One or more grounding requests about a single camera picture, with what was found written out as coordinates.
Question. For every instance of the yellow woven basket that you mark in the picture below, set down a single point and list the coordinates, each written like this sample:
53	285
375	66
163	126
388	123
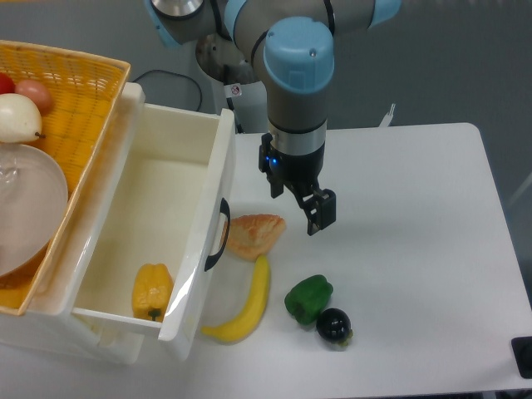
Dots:
85	88

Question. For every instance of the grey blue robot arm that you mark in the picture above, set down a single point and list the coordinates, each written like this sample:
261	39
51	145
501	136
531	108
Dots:
290	48

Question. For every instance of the pink peach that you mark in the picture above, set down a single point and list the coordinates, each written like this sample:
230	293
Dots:
36	92

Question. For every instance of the orange bread slice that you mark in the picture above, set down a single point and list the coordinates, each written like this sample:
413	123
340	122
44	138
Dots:
253	234

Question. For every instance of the yellow bell pepper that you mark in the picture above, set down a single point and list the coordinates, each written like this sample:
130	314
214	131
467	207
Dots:
151	292

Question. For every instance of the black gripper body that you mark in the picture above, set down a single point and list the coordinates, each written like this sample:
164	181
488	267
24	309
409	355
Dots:
298	172

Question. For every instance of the black corner device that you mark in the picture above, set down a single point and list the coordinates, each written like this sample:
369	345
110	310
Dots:
522	349

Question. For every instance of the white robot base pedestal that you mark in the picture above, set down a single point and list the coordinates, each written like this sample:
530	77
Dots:
233	82

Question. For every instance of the white drawer cabinet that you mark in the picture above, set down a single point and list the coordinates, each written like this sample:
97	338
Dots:
49	323

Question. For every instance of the yellow banana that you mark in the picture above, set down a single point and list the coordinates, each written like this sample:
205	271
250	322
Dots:
243	324

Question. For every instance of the red tomato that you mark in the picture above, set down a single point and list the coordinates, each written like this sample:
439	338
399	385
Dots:
7	84

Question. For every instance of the green bell pepper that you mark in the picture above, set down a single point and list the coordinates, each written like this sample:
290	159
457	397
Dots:
308	298

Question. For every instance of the dark purple eggplant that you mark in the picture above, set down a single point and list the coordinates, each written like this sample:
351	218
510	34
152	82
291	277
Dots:
334	326

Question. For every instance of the white pear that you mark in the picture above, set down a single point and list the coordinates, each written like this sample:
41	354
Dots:
21	121

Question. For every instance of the white drawer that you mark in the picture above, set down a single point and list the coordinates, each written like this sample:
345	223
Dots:
171	207

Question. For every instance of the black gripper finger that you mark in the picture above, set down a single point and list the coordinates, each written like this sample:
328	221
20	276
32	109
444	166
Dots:
319	207
276	184

